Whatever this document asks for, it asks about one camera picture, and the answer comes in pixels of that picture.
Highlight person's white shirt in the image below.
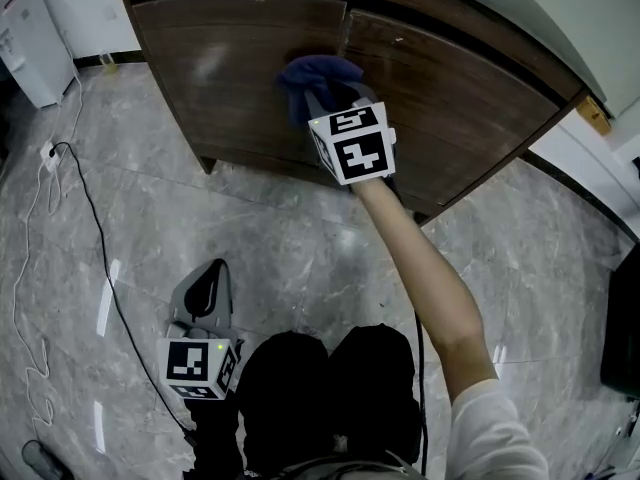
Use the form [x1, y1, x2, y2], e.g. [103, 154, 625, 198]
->
[279, 377, 552, 480]

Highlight black mesh cup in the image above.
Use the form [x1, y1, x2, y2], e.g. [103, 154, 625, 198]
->
[20, 438, 77, 480]

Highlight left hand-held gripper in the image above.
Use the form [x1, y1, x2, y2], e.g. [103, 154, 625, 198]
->
[157, 258, 245, 402]

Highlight white power strip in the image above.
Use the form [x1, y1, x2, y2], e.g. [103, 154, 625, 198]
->
[39, 139, 67, 172]

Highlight small wooden box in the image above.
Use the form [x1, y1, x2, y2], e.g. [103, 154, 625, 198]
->
[574, 94, 614, 137]

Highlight dark brown wooden cabinet door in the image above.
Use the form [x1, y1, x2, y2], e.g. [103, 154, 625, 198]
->
[131, 0, 350, 168]
[343, 9, 562, 210]

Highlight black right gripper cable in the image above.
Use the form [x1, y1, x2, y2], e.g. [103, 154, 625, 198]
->
[413, 311, 431, 477]

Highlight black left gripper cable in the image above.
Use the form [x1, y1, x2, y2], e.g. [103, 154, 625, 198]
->
[51, 140, 200, 445]

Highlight blue wiping cloth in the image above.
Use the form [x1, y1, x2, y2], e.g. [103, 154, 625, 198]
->
[275, 53, 366, 130]

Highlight person's black trousers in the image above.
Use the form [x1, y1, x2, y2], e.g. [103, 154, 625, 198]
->
[234, 323, 427, 480]

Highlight person's right forearm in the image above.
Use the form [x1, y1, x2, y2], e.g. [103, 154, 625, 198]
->
[351, 174, 500, 405]

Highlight brown wooden cabinet frame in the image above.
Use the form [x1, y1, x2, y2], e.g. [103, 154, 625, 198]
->
[112, 0, 609, 228]

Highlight dark green bin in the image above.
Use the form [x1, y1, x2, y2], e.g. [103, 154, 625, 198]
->
[599, 242, 640, 403]

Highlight dark stone vanity top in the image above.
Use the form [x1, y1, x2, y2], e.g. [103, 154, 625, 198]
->
[408, 0, 610, 105]

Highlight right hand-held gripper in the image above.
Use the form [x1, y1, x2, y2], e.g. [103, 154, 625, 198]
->
[301, 81, 400, 187]

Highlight person's left forearm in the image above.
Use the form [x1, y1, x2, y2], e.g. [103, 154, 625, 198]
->
[182, 396, 244, 480]

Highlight white power cable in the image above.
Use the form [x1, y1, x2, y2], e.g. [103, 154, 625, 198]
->
[11, 61, 85, 428]

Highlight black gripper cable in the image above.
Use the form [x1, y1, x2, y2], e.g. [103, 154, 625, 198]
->
[51, 140, 200, 445]
[413, 311, 431, 477]

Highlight white water dispenser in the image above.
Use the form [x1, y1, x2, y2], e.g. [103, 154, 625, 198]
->
[0, 0, 77, 111]

